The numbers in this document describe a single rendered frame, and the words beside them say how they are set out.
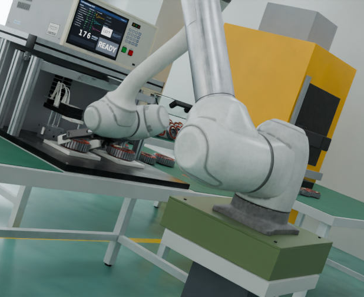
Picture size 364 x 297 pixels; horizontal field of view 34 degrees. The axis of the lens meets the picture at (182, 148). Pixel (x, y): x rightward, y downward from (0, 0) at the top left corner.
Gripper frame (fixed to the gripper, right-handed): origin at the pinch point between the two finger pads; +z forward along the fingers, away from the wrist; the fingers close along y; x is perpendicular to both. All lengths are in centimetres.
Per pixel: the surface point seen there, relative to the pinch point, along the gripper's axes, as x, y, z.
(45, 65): 24.6, -15.4, -2.8
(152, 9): 229, 297, 198
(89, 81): 23.9, 5.7, -2.4
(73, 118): 8.9, -0.5, 0.0
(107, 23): 45.2, 8.3, -10.5
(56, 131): 6.5, 0.7, 10.3
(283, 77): 136, 347, 85
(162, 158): 7, 71, 18
